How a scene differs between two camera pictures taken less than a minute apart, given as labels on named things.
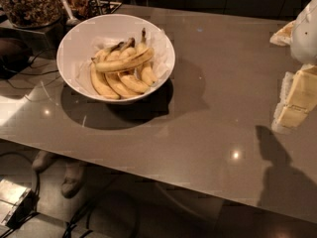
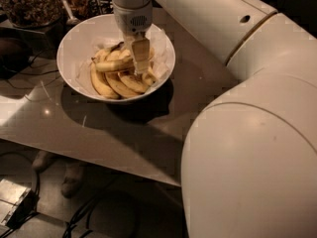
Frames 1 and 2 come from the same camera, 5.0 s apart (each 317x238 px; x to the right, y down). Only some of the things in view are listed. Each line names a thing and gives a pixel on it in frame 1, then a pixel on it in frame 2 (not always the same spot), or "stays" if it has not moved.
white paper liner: x=158 y=42 stays
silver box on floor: x=17 y=202 stays
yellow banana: x=116 y=64 stays
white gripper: x=305 y=37 → x=133 y=21
